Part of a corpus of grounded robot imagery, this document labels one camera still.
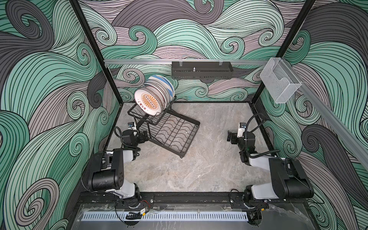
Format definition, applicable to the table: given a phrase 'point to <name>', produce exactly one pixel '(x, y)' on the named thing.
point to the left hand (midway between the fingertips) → (140, 130)
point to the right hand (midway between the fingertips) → (236, 131)
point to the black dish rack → (168, 129)
